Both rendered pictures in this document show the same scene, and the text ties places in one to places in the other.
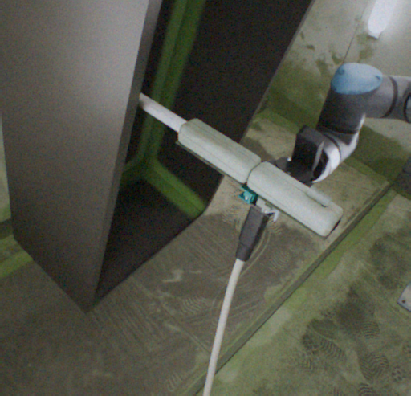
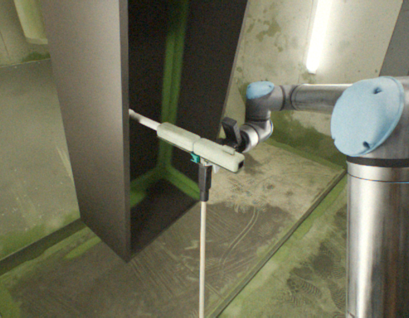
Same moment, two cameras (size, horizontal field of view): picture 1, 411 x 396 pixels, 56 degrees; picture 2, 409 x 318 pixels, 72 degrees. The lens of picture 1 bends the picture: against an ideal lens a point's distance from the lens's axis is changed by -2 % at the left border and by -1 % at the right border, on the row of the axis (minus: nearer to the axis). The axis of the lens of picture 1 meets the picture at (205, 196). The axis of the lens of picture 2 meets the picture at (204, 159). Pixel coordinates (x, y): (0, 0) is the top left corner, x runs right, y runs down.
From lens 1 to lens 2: 0.28 m
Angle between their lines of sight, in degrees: 12
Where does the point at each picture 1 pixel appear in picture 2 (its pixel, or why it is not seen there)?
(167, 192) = (179, 185)
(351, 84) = (254, 92)
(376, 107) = (273, 103)
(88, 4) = (96, 67)
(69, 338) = (121, 291)
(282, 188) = (209, 148)
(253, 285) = (247, 247)
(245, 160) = (190, 137)
